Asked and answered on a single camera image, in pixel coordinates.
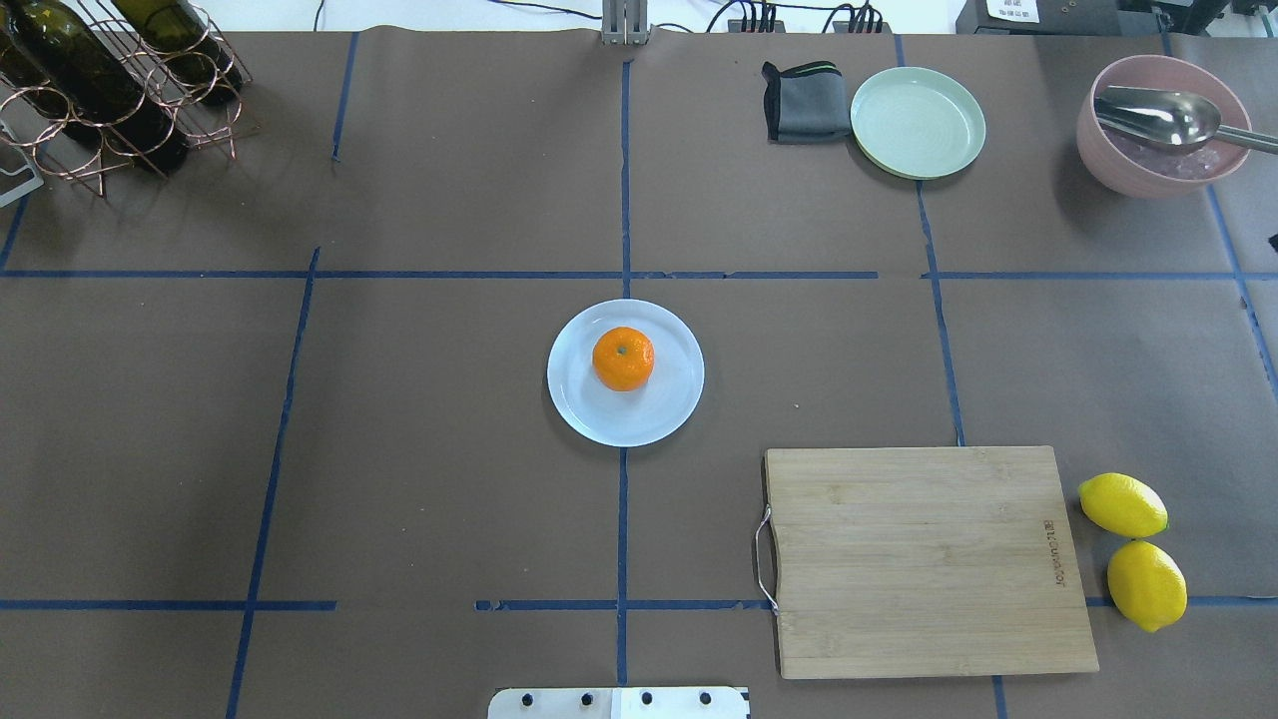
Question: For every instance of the left yellow lemon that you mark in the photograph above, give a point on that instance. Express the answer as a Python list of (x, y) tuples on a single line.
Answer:
[(1123, 505)]

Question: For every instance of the right yellow lemon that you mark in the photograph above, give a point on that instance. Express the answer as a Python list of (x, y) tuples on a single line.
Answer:
[(1146, 585)]

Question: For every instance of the green wine bottle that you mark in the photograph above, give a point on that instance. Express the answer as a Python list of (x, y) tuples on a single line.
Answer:
[(34, 86), (100, 87), (189, 49)]

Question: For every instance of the front green wine bottle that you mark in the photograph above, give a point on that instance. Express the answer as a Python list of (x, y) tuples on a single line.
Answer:
[(189, 49)]

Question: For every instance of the metal scoop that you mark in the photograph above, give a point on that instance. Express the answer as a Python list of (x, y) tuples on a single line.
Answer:
[(1172, 120)]

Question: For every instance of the copper wire bottle rack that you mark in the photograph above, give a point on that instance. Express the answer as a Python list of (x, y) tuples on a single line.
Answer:
[(74, 150)]

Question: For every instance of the black power strip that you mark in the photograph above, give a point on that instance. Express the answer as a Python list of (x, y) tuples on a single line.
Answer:
[(761, 18)]

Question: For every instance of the light green plate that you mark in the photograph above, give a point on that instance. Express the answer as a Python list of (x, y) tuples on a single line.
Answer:
[(917, 123)]

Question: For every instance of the aluminium frame post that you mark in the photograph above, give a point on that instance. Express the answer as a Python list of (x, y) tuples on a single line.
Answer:
[(625, 22)]

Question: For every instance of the pink bowl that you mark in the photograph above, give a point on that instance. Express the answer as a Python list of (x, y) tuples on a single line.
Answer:
[(1142, 172)]

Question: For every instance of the rear green wine bottle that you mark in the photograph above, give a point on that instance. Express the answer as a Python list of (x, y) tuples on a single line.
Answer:
[(34, 86)]

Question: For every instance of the light blue plate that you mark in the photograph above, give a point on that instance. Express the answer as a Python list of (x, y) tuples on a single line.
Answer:
[(626, 418)]

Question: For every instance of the yellow lemon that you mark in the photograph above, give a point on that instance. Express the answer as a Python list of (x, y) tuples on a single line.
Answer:
[(1146, 585), (1123, 505)]

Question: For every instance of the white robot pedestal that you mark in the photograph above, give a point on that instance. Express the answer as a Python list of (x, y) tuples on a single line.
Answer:
[(695, 701)]

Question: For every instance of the dark grey folded cloth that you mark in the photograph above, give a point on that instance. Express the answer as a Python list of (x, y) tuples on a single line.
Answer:
[(806, 104)]

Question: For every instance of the middle green wine bottle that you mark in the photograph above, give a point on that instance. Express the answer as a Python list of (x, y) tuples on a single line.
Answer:
[(100, 87)]

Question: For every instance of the wooden cutting board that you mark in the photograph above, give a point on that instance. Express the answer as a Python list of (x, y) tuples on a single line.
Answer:
[(915, 562)]

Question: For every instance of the orange fruit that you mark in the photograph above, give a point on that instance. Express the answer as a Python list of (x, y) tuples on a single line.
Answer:
[(623, 359)]

